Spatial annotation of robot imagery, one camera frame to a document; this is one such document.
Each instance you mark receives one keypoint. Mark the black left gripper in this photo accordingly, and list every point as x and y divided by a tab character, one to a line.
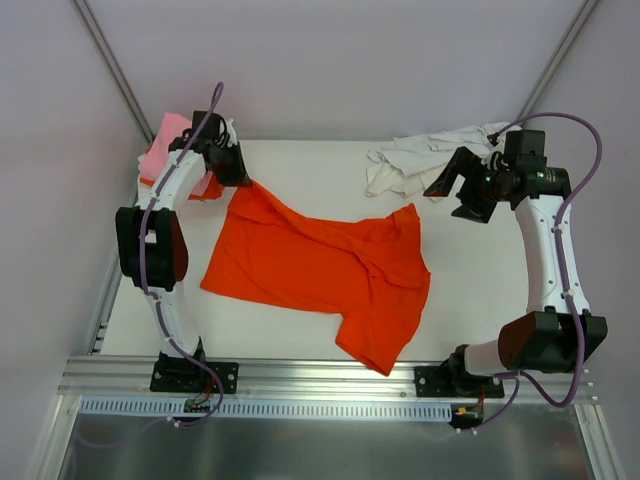
230	167

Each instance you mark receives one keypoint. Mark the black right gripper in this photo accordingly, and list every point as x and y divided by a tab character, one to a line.
470	181

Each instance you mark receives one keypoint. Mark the orange t shirt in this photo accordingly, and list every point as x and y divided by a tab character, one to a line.
371	272
207	188

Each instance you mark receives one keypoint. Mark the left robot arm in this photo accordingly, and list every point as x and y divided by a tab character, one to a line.
151	244

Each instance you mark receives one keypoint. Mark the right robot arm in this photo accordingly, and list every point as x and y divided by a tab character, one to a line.
558	331

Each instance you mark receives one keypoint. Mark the folded orange t shirt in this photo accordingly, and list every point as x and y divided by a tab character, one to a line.
207	188

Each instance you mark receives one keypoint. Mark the crumpled white t shirt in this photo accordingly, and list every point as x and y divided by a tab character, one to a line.
408	165

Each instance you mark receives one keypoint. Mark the folded pink t shirt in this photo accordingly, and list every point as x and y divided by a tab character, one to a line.
172	126

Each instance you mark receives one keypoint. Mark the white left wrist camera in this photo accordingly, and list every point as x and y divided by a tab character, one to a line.
228	136

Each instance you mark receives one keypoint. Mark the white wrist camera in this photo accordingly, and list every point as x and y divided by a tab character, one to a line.
494	160
228	136

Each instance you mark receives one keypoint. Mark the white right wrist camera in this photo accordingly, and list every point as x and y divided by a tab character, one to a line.
494	160

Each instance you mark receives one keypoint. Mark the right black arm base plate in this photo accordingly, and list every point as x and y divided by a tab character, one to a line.
444	381

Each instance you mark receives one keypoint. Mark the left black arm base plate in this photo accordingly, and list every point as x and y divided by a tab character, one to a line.
178	375

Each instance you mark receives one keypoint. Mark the right corner frame post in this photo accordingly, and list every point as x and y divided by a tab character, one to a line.
564	47

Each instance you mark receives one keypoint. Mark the white slotted cable duct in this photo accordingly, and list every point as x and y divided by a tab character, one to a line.
268	409

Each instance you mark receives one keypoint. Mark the aluminium mounting rail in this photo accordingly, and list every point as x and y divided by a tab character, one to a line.
258	378

